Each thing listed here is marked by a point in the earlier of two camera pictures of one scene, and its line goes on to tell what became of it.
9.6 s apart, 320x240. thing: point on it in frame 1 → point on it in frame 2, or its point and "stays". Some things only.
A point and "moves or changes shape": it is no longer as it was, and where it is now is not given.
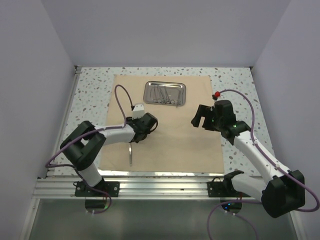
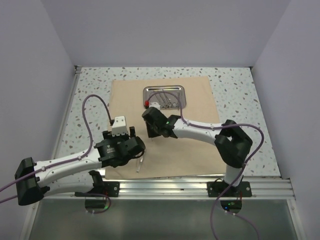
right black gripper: [202, 111] → [151, 134]
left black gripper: [133, 120] → [108, 135]
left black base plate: [112, 188] stays
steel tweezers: [130, 154] moves or changes shape
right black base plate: [217, 188] stays
